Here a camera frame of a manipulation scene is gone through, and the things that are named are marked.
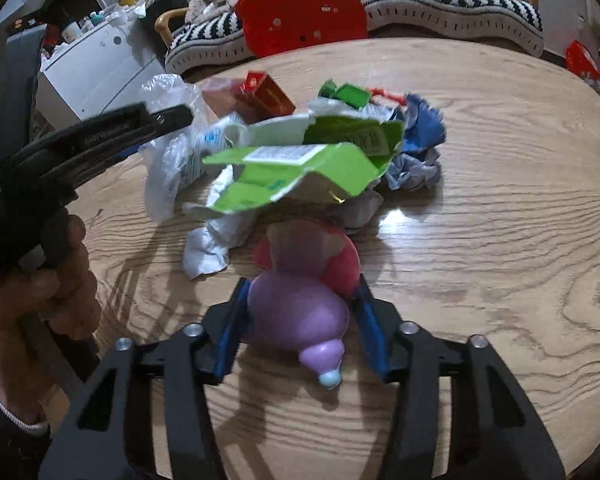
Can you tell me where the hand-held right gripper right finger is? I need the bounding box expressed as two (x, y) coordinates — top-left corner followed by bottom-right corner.
(352, 275), (566, 480)

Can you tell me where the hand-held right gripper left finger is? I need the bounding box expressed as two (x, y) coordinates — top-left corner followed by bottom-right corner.
(39, 277), (253, 480)

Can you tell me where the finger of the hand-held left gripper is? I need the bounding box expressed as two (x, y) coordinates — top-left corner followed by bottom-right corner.
(17, 102), (195, 171)
(10, 135), (148, 201)

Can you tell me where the clear plastic bag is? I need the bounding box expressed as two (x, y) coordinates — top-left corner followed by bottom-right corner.
(139, 74), (253, 223)

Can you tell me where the purple and pink plastic toy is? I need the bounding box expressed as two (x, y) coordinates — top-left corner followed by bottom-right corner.
(247, 217), (361, 391)

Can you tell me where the white paper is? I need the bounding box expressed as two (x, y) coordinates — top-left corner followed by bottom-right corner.
(182, 207), (262, 281)

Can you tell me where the grey paper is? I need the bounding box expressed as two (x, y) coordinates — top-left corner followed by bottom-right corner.
(330, 189), (384, 235)

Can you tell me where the small red box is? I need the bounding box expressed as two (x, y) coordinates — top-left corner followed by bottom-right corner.
(239, 70), (297, 122)

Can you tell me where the pale blue paper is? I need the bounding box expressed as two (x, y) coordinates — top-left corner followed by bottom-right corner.
(381, 147), (443, 192)

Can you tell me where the torn green white carton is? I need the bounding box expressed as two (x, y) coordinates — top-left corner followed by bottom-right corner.
(182, 107), (408, 221)

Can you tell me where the blue wrapper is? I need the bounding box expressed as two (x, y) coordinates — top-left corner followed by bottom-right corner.
(401, 93), (449, 155)

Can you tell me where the small green box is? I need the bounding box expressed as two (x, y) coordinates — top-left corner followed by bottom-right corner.
(317, 80), (374, 111)

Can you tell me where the red plastic piece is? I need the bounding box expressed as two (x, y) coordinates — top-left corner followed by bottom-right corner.
(369, 87), (407, 107)

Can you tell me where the person's left hand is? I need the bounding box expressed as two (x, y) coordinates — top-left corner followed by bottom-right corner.
(0, 212), (102, 428)

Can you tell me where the white cabinet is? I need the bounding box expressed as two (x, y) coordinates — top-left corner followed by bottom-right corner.
(39, 21), (169, 127)

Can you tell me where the dark grey panel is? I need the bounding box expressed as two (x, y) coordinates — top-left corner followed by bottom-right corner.
(0, 25), (48, 186)

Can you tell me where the red plastic chair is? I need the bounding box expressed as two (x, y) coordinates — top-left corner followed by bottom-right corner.
(234, 0), (370, 59)

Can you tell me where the black white striped sofa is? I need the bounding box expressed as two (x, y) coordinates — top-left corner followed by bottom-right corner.
(155, 0), (546, 77)

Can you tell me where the red plastic bag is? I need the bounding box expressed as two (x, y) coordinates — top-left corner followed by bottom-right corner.
(565, 40), (600, 82)

